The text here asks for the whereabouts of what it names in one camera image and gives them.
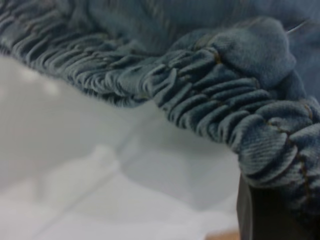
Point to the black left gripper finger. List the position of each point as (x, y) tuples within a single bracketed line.
[(270, 220)]

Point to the blue denim shorts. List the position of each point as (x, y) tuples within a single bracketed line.
[(175, 62)]

